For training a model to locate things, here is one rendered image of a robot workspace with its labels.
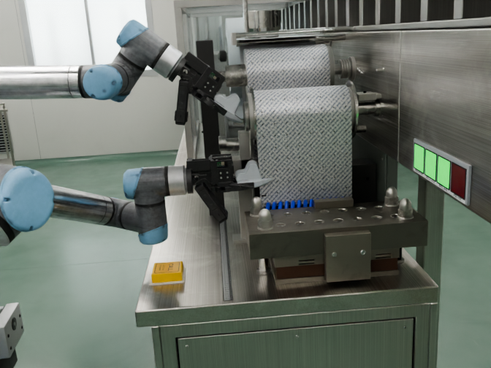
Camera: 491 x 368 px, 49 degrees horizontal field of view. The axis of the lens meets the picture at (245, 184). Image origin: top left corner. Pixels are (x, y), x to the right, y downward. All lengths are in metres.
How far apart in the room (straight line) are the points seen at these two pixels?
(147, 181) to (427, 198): 0.79
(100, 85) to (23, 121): 6.11
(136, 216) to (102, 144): 5.78
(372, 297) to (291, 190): 0.34
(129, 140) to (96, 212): 5.70
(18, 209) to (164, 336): 0.41
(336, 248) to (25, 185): 0.64
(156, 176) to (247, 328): 0.42
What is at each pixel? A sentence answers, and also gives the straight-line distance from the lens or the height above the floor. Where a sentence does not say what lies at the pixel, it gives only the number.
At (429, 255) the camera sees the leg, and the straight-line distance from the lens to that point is 1.68.
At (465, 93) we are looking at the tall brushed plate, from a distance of 0.98.
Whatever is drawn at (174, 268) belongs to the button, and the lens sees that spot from 1.30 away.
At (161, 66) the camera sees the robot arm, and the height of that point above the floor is 1.39.
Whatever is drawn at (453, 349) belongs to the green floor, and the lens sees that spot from 2.75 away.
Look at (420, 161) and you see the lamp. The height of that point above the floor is 1.18.
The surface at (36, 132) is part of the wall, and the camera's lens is 7.29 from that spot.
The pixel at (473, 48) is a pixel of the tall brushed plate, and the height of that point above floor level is 1.41.
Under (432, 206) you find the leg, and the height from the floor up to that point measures 0.95.
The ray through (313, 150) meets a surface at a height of 1.16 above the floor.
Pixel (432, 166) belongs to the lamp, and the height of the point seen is 1.18.
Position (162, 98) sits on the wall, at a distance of 6.92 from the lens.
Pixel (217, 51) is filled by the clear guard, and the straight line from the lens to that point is 2.32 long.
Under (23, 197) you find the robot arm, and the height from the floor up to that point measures 1.19.
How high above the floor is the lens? 1.45
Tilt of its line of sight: 16 degrees down
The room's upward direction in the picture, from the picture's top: 3 degrees counter-clockwise
